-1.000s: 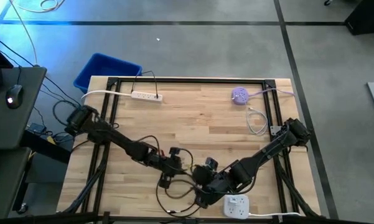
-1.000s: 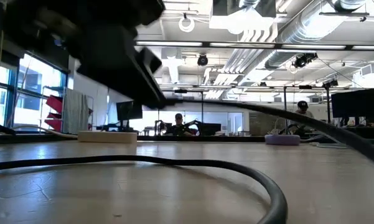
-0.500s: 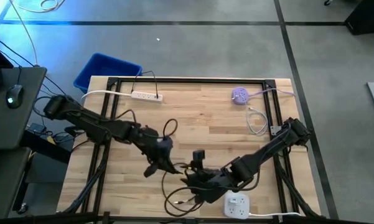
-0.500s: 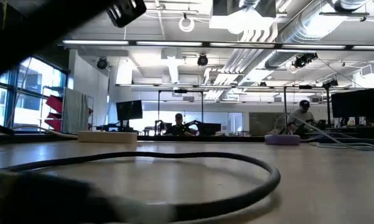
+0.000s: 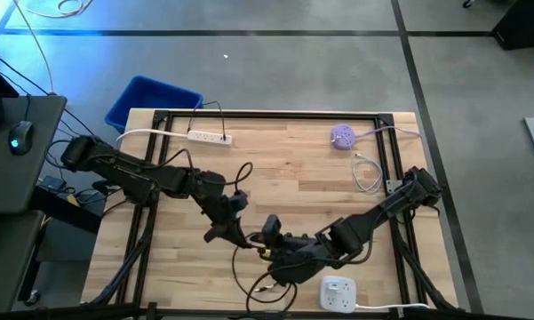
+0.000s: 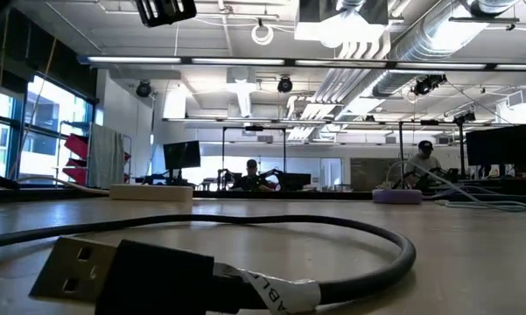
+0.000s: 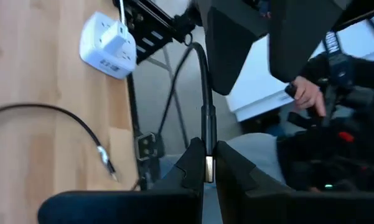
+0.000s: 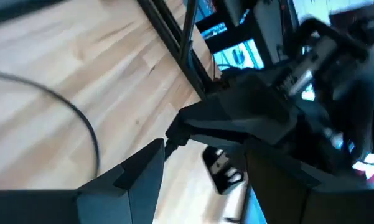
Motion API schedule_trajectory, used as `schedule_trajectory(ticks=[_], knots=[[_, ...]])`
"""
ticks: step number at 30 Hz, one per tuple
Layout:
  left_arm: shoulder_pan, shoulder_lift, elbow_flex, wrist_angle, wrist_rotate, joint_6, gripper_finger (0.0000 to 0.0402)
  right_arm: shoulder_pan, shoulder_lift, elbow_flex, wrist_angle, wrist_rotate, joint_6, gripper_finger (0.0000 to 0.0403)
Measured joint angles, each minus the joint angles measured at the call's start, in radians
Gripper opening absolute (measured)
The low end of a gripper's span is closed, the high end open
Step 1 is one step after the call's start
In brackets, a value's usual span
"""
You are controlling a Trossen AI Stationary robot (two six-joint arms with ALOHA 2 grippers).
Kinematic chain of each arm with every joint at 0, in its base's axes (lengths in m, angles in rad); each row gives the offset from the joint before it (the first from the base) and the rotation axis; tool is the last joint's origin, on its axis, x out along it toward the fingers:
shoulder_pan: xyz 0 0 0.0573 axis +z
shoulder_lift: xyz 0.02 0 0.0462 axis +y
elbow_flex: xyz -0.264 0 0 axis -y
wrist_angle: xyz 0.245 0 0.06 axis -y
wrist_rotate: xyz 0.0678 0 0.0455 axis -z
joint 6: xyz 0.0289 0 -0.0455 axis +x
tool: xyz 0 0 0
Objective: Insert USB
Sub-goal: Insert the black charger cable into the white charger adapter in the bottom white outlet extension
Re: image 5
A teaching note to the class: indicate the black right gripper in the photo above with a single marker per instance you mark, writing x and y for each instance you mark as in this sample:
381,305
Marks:
302,260

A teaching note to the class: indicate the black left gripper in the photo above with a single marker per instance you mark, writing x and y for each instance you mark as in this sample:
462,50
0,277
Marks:
222,215

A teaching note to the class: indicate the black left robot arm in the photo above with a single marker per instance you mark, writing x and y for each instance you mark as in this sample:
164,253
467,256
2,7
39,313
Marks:
133,171

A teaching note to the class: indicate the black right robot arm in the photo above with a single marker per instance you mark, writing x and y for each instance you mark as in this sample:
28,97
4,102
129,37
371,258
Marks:
382,213

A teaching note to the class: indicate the white square power strip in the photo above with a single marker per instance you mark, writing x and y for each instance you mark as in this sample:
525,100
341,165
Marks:
346,304

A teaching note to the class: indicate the white long power strip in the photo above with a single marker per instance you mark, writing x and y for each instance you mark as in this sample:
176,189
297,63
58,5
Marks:
209,138

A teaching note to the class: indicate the purple round power strip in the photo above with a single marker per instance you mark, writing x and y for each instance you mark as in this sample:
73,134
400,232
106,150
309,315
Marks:
342,135

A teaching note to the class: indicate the blue plastic bin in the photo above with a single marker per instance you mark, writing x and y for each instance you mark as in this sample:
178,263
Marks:
151,95

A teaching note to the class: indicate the black power brick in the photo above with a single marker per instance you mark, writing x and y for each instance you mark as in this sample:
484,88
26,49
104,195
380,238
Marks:
53,183

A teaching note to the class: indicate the black side desk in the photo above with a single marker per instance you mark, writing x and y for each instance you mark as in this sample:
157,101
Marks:
9,186

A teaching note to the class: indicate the dark grey low desk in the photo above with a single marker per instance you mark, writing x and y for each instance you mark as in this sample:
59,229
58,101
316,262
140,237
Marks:
4,258

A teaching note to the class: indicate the black computer mouse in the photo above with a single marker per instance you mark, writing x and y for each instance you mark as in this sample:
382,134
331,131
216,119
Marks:
20,138

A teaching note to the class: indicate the black caster wheel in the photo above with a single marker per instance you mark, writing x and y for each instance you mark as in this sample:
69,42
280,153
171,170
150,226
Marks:
467,3

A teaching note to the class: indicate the black cabinet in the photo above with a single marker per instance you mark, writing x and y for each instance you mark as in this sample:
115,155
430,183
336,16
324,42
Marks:
524,22

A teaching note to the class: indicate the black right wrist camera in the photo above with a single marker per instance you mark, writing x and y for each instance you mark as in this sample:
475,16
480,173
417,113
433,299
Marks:
271,229

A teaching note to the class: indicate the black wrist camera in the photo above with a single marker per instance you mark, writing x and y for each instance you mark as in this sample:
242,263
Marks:
271,229
239,200

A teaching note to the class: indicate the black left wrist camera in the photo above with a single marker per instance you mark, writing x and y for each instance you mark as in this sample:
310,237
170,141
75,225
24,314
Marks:
239,200

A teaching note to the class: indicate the black aluminium table frame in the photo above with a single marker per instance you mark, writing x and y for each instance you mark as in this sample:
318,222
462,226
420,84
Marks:
383,146

